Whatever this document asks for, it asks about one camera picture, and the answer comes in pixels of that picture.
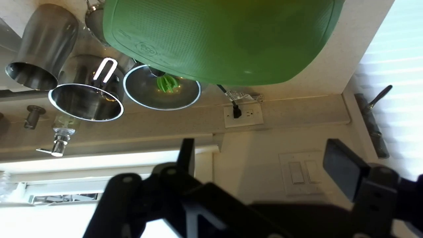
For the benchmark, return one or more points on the green scrubber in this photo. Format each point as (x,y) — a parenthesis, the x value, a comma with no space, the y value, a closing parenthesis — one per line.
(167,83)

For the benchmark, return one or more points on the dark metal sink knob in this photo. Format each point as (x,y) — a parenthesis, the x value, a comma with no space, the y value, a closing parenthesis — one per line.
(33,115)

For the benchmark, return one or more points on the clear glass soap dispenser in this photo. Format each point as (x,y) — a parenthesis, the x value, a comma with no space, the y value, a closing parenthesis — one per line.
(61,134)

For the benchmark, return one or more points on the large green bowl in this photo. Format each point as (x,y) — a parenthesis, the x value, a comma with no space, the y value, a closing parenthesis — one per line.
(225,40)

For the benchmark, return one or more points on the white light switch plate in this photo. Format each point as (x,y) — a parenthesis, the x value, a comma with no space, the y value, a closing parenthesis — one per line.
(304,172)

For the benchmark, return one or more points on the black blind wand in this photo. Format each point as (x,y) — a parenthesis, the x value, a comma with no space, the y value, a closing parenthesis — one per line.
(380,94)

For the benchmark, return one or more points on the white framed window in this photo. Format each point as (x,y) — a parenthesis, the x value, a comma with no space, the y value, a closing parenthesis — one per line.
(66,193)

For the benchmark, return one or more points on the small steel pan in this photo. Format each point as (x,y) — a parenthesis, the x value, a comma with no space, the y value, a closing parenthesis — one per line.
(160,99)

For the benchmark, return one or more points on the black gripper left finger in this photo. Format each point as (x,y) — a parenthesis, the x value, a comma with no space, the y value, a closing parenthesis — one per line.
(187,155)

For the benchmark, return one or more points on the stainless steel pot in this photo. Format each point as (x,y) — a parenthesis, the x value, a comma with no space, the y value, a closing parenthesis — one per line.
(86,99)

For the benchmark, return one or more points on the white wall outlet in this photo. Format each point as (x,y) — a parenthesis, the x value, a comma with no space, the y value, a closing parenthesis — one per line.
(249,115)

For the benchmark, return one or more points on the window with white blinds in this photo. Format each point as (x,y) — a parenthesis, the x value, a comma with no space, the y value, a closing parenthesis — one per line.
(397,87)

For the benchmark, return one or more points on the tall stainless steel cup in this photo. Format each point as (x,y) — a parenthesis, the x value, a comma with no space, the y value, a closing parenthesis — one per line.
(41,48)

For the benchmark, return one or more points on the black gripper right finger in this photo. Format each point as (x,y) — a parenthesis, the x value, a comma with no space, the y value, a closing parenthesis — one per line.
(345,169)

